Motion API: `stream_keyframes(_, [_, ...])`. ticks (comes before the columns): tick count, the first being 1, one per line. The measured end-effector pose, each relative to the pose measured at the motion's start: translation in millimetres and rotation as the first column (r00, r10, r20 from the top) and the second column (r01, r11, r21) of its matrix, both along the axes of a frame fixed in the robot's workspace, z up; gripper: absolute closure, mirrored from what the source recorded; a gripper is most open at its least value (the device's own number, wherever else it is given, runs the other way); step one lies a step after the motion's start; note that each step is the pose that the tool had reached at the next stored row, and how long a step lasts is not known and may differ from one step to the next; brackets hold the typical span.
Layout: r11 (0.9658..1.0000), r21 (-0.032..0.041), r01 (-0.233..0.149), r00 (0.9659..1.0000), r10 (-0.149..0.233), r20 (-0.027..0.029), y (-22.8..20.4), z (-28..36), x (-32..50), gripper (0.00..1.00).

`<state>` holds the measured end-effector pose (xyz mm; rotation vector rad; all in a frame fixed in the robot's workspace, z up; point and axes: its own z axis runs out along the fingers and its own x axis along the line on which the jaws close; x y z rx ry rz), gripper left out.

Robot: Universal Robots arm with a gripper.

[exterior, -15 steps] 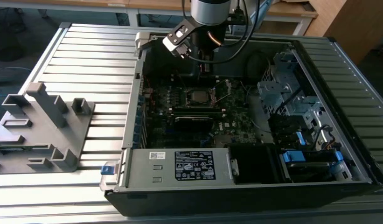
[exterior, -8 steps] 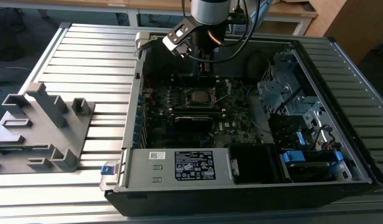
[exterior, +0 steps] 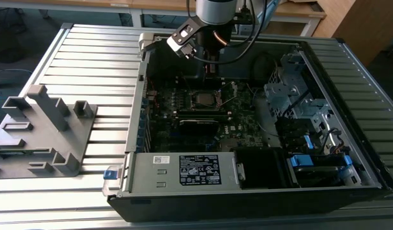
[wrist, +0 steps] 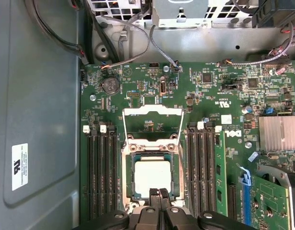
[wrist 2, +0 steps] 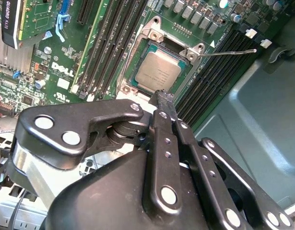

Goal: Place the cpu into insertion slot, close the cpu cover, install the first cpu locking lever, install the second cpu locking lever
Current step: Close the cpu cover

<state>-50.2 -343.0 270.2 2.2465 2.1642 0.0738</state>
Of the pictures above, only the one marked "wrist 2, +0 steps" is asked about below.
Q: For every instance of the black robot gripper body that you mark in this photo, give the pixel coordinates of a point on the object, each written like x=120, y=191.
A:
x=101, y=203

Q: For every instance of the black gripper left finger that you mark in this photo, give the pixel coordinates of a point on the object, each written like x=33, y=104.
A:
x=53, y=119

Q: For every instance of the silver CPU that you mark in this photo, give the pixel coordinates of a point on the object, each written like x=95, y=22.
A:
x=159, y=72

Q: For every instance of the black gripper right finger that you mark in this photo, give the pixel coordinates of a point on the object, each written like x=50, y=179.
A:
x=204, y=167

